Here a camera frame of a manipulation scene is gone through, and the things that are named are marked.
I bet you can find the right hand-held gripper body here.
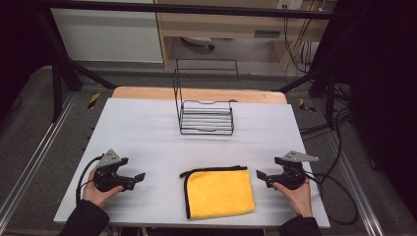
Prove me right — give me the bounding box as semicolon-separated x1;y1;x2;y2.
274;149;320;191

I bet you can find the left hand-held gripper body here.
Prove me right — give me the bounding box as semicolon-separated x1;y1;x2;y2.
93;148;130;193

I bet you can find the person's left hand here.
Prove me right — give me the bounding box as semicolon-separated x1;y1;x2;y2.
82;166;126;208

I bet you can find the person's right hand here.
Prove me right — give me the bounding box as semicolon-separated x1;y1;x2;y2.
272;178;315;218

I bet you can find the white table cover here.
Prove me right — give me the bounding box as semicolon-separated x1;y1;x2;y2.
53;97;331;229

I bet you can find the yellow cloth with black trim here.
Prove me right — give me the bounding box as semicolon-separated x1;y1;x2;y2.
179;165;257;220

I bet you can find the black metal stand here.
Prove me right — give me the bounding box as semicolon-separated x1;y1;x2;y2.
277;63;349;130
34;9;116;123

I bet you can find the black curtain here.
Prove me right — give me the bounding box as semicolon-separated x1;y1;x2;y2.
333;0;417;210
0;0;53;119

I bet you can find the white cabinet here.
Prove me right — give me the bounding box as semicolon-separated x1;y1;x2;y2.
49;7;164;64

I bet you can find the white chair base with castor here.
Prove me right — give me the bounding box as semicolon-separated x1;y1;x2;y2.
181;35;216;51

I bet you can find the light wooden desk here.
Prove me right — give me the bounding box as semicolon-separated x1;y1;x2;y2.
152;0;332;72

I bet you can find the left hand-held gripper black cable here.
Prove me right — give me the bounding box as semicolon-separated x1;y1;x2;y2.
75;154;103;205

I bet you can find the hand-held gripper black cable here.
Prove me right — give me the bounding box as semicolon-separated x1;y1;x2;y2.
75;154;103;205
304;107;359;226

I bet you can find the right hand-held gripper black cable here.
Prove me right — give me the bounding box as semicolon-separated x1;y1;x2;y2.
304;107;359;226

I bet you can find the aluminium rail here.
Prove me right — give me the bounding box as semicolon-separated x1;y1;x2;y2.
0;92;79;224
327;131;386;236

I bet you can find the black wire rack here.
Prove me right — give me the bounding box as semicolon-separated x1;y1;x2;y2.
172;58;240;137

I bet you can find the hanging cables bundle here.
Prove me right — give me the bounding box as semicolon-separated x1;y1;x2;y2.
282;15;313;75

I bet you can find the white wall socket strip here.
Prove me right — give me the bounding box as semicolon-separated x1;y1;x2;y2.
276;0;305;11

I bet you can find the black metal frame bar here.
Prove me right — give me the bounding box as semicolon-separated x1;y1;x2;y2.
41;0;346;21

